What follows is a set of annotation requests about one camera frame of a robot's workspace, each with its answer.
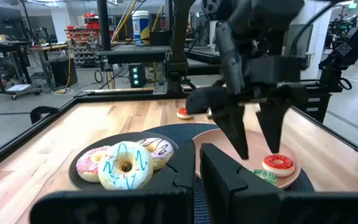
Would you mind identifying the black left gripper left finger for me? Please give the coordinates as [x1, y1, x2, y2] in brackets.
[29, 139, 196, 224]

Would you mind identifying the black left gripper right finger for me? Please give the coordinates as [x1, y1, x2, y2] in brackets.
[200, 142, 358, 224]

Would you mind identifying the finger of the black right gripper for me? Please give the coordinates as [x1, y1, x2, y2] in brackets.
[255, 83, 309, 154]
[186, 86, 250, 161]

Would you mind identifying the small red sprinkled donut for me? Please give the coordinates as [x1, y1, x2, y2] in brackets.
[176, 107, 195, 120]
[262, 154, 296, 177]

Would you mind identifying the small green donut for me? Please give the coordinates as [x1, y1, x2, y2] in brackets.
[249, 169, 278, 187]

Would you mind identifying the large purple chocolate-drizzled donut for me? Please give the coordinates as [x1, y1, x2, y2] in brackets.
[136, 137, 175, 171]

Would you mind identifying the large blue drizzled donut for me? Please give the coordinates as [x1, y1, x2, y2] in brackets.
[97, 141, 154, 190]

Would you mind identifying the large pink iced donut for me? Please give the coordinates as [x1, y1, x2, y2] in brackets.
[75, 145, 111, 184]

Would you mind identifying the pink plate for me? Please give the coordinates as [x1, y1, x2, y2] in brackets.
[192, 128, 301, 190]

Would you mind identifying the black drawer unit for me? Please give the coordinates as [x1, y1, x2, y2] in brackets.
[303, 91, 332, 124]

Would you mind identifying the grey office chair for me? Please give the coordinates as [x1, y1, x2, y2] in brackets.
[283, 23, 315, 60]

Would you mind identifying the white room pillar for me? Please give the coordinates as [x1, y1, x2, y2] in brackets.
[300, 0, 335, 80]

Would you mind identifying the dark blue woven round placemat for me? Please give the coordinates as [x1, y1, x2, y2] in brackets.
[144, 123, 315, 224]

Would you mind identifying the black angled rig strut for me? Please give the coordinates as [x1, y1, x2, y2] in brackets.
[318, 7, 358, 94]

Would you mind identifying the dark grey plate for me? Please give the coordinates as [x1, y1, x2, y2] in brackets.
[68, 131, 179, 191]

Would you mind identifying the black box with indicator lights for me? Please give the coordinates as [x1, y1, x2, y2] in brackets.
[128, 63, 147, 89]

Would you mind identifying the white wipes canister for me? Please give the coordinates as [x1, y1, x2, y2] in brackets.
[131, 10, 150, 44]

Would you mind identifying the black curved clamp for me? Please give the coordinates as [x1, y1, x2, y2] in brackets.
[29, 105, 62, 125]

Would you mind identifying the black floor box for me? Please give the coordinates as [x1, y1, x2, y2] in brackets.
[50, 55, 79, 88]

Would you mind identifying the red parts bin shelf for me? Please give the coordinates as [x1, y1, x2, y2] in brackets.
[65, 12, 101, 68]

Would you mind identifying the white paper sheet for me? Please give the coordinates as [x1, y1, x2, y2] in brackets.
[6, 83, 32, 93]

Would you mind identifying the person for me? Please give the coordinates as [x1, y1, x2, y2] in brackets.
[0, 55, 17, 88]

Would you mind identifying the black rolling desk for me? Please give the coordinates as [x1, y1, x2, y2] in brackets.
[0, 42, 42, 100]

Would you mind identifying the black computer monitor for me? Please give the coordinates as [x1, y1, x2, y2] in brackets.
[0, 3, 26, 37]

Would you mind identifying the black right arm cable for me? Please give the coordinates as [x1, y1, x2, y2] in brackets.
[289, 0, 337, 57]

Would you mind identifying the yellow hose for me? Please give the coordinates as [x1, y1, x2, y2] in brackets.
[110, 0, 138, 44]

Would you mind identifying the black table border frame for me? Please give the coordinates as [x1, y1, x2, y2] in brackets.
[0, 88, 358, 177]

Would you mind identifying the black frame post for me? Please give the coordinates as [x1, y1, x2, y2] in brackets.
[96, 0, 112, 52]

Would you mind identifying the yellow cable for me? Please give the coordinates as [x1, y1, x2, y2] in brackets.
[52, 43, 74, 96]

